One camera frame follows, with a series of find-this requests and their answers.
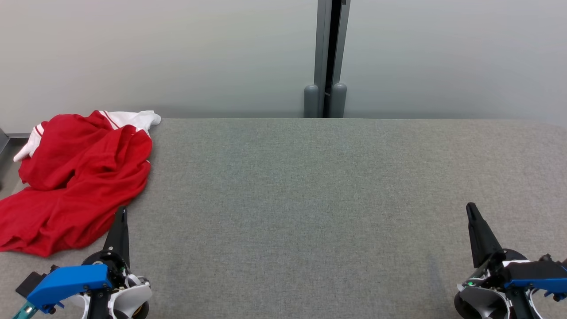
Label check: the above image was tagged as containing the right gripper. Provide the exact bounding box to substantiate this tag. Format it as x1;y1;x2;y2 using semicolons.
454;202;544;319

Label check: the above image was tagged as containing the left camera cable teal connector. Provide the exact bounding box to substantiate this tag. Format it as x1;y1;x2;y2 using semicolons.
12;301;39;319

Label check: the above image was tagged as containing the red and white garment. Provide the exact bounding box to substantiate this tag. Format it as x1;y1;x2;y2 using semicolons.
0;110;161;258

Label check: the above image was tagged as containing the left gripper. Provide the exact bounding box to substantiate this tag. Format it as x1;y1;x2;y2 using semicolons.
82;206;153;319

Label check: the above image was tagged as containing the grey partition post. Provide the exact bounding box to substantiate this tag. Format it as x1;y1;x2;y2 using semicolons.
304;0;351;118

